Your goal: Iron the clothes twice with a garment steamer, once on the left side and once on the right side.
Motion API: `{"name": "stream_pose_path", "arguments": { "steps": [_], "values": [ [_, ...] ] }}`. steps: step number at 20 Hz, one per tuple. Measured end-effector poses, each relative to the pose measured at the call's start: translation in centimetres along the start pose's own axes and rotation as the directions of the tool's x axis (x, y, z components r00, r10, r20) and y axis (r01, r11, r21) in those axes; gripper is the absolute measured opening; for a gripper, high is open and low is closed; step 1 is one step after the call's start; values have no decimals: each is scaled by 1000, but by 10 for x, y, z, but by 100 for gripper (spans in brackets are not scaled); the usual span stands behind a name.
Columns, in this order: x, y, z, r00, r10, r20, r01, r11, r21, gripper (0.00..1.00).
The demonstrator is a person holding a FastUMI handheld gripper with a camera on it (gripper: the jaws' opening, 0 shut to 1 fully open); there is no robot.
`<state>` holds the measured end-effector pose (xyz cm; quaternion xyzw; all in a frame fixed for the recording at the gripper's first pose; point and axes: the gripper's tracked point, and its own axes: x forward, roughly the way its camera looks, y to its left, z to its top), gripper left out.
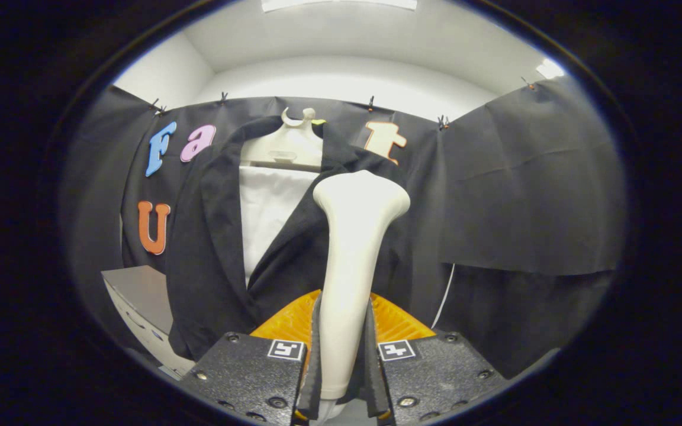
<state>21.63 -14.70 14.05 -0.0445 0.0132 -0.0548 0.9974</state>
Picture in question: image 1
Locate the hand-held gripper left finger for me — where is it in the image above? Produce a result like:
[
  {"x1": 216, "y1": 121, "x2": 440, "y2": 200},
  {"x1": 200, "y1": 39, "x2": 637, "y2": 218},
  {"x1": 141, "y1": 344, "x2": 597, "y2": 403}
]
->
[{"x1": 178, "y1": 290, "x2": 324, "y2": 426}]

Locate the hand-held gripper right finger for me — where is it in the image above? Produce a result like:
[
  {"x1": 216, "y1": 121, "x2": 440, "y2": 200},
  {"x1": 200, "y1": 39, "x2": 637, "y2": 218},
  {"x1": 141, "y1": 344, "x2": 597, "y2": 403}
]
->
[{"x1": 365, "y1": 294, "x2": 507, "y2": 426}]

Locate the white garment steamer head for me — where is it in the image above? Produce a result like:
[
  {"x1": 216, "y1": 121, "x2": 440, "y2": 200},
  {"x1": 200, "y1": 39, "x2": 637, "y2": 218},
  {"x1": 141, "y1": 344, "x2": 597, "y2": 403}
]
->
[{"x1": 313, "y1": 170, "x2": 411, "y2": 418}]

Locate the black blazer jacket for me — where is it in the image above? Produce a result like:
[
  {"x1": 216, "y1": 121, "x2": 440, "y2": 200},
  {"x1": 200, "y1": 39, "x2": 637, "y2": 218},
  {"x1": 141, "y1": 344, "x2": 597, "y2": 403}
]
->
[{"x1": 165, "y1": 115, "x2": 454, "y2": 362}]

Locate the white plastic garment hanger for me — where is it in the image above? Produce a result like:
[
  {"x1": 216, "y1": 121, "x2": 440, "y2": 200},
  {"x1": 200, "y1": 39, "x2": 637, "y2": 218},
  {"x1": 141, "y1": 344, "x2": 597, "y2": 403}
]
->
[{"x1": 240, "y1": 107, "x2": 325, "y2": 172}]

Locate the grey drawer cabinet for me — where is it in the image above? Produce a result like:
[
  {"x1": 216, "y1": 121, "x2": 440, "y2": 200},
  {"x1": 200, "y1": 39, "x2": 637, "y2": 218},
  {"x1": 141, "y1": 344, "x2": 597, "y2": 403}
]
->
[{"x1": 101, "y1": 265, "x2": 197, "y2": 379}]

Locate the black backdrop cloth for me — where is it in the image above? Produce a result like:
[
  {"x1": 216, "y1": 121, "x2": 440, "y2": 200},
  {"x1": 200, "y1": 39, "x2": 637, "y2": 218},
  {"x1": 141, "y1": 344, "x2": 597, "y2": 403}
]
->
[{"x1": 60, "y1": 74, "x2": 629, "y2": 379}]

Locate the row of small backdrop clips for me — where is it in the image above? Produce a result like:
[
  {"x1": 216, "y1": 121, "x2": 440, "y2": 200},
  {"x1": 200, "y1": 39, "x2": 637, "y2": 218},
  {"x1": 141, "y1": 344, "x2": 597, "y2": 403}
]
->
[{"x1": 150, "y1": 77, "x2": 536, "y2": 130}]

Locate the small ceiling light panel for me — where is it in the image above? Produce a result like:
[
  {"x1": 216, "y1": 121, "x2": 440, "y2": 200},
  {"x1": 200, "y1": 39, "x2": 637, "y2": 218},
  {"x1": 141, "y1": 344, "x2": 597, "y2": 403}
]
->
[{"x1": 535, "y1": 58, "x2": 565, "y2": 79}]

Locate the long ceiling light panel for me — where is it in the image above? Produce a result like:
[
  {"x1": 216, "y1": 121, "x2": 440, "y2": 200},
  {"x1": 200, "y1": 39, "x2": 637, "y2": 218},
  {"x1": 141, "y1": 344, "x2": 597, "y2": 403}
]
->
[{"x1": 261, "y1": 0, "x2": 419, "y2": 12}]

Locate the thin white cable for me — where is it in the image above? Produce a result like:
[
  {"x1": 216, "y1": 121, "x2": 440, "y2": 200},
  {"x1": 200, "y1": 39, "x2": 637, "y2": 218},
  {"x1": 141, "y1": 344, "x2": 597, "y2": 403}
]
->
[{"x1": 431, "y1": 263, "x2": 455, "y2": 329}]

